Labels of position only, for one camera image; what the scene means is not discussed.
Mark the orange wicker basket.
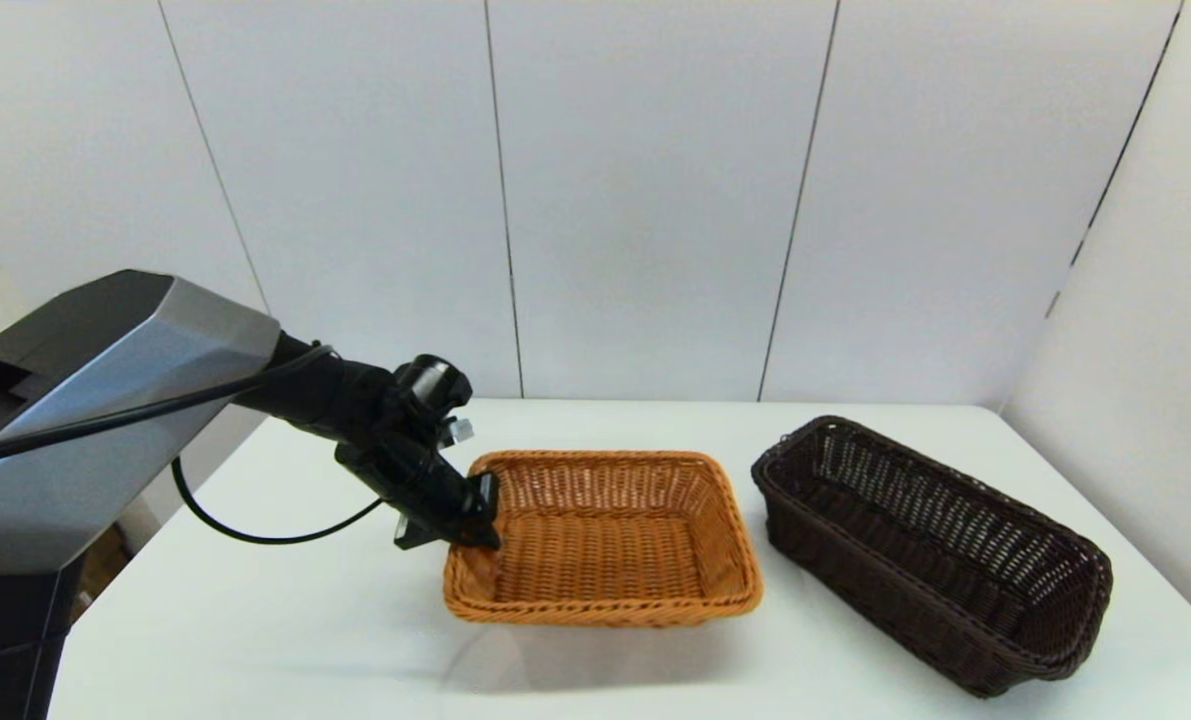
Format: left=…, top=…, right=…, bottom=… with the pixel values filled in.
left=442, top=449, right=764, bottom=629

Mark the dark brown wicker basket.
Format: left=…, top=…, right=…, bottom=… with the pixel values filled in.
left=750, top=415, right=1114, bottom=699

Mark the brown labelled cardboard box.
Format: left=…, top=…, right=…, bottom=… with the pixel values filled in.
left=70, top=520, right=131, bottom=621

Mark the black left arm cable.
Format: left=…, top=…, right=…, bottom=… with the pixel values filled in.
left=0, top=345, right=396, bottom=547

